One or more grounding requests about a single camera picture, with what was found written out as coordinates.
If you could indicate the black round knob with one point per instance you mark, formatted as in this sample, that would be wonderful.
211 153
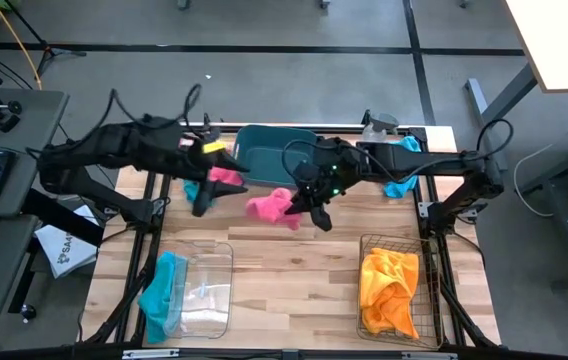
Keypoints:
28 312

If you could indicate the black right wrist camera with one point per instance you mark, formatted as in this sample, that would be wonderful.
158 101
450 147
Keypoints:
305 175

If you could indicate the light blue microfiber towel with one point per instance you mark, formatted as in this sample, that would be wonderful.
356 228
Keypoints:
400 189

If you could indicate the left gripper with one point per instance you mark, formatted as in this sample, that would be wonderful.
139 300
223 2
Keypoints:
196 155

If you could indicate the clear plastic bin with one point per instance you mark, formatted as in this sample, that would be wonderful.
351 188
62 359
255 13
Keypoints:
209 300

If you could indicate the black tripod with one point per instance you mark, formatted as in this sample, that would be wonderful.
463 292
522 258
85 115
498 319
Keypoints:
64 51

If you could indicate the teal plastic bin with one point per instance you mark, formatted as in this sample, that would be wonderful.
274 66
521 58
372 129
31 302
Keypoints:
264 150

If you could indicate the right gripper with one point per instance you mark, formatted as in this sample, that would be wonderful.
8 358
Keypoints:
331 180

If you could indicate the pink microfiber towel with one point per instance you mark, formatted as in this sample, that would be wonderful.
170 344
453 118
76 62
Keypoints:
269 206
226 176

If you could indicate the white printed paper bag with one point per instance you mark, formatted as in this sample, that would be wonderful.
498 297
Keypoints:
64 250

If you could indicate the grey table leg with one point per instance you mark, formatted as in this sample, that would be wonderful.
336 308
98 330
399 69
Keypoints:
509 97

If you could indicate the grey side desk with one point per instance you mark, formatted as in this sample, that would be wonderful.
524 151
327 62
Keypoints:
29 150

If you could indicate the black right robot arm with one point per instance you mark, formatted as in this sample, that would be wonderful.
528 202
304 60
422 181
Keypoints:
424 160

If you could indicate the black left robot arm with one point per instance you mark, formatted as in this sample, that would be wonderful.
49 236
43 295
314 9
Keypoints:
114 142

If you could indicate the white table top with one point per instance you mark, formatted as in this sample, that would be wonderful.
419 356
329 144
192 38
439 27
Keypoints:
564 45

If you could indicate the orange microfiber towel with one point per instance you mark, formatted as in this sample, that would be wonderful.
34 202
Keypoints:
389 285

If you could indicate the black aluminium table frame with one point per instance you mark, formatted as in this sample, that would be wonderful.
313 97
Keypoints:
165 190

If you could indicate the teal microfiber towel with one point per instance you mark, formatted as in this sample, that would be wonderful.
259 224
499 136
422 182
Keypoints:
159 295
190 189

